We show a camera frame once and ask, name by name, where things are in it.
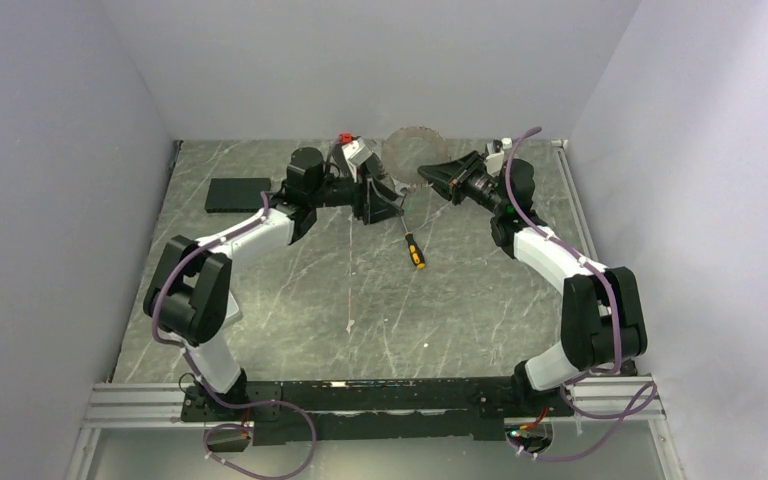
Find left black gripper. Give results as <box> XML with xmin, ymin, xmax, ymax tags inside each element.
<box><xmin>309</xmin><ymin>161</ymin><xmax>403</xmax><ymax>225</ymax></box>

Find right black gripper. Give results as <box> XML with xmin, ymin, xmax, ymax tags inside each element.
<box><xmin>418</xmin><ymin>150</ymin><xmax>507</xmax><ymax>216</ymax></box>

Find metal disc with keyrings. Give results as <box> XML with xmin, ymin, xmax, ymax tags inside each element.
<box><xmin>381</xmin><ymin>126</ymin><xmax>449</xmax><ymax>191</ymax></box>

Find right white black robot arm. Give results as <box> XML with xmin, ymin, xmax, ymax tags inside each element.
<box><xmin>417</xmin><ymin>151</ymin><xmax>648</xmax><ymax>415</ymax></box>

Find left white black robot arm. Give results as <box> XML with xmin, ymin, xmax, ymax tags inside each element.
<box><xmin>143</xmin><ymin>137</ymin><xmax>403</xmax><ymax>420</ymax></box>

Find yellow black screwdriver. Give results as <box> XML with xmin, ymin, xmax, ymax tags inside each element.
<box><xmin>398</xmin><ymin>204</ymin><xmax>426</xmax><ymax>269</ymax></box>

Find black flat tray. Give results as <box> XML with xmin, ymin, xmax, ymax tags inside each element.
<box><xmin>204</xmin><ymin>177</ymin><xmax>272</xmax><ymax>214</ymax></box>

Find grey white rectangular box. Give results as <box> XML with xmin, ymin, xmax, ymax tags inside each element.
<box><xmin>223</xmin><ymin>291</ymin><xmax>242</xmax><ymax>327</ymax></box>

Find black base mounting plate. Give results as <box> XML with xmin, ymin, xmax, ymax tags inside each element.
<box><xmin>180</xmin><ymin>376</ymin><xmax>573</xmax><ymax>446</ymax></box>

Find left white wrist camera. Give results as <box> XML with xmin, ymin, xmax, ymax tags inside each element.
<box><xmin>332</xmin><ymin>133</ymin><xmax>377</xmax><ymax>183</ymax></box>

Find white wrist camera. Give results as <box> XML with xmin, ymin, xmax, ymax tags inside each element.
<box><xmin>332</xmin><ymin>133</ymin><xmax>377</xmax><ymax>183</ymax></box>
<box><xmin>485</xmin><ymin>137</ymin><xmax>513</xmax><ymax>164</ymax></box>

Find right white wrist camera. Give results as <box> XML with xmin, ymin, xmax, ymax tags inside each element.
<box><xmin>485</xmin><ymin>137</ymin><xmax>513</xmax><ymax>164</ymax></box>

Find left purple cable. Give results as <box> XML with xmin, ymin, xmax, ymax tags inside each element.
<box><xmin>149</xmin><ymin>190</ymin><xmax>319</xmax><ymax>479</ymax></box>

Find aluminium extrusion rail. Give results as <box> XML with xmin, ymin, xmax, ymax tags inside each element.
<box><xmin>82</xmin><ymin>375</ymin><xmax>664</xmax><ymax>429</ymax></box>

